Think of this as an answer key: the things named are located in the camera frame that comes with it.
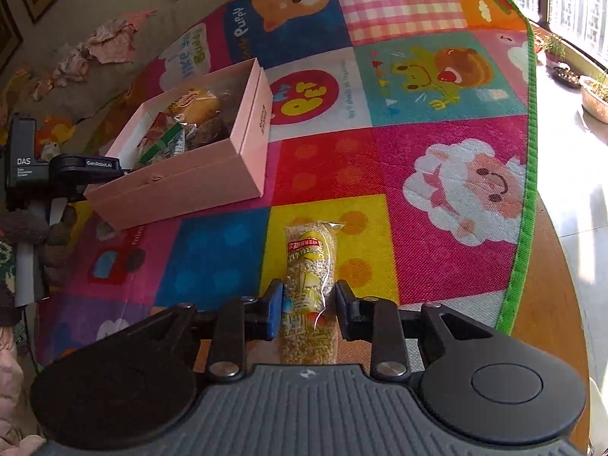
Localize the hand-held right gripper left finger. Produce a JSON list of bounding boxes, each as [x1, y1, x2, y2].
[[127, 279, 285, 383]]

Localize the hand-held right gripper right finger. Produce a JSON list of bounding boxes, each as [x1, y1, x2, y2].
[[334, 280, 499, 383]]

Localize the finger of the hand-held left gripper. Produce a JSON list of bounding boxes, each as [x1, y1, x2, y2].
[[49, 153, 132, 201]]

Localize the clear puffed rice packet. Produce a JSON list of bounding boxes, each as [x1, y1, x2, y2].
[[277, 220, 346, 366]]

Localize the pink cardboard box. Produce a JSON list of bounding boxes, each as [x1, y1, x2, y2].
[[84, 58, 273, 231]]

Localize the orange plush toy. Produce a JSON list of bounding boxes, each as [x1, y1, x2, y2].
[[37, 116, 74, 161]]

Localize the green and white packet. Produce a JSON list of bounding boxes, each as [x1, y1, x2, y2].
[[141, 123, 187, 165]]

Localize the white floral clothes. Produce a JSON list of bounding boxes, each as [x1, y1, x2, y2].
[[51, 46, 92, 87]]

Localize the yellow bread packet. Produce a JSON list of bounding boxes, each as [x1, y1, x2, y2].
[[165, 87, 222, 127]]

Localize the dark snack packet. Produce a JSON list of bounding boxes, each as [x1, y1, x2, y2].
[[189, 116, 236, 149]]

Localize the pink patterned clothes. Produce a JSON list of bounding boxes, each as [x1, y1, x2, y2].
[[88, 8, 158, 65]]

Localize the beige sofa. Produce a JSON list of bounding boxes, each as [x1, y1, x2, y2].
[[0, 0, 305, 162]]

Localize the colourful printed play mat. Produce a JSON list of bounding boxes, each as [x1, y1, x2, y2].
[[35, 0, 538, 372]]

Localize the dark round plant pot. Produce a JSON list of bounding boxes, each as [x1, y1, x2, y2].
[[552, 65, 584, 89]]

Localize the pale oval plant pot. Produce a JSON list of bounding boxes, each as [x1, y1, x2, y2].
[[579, 73, 608, 125]]

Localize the potted green plant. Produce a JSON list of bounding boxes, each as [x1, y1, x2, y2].
[[534, 28, 568, 66]]

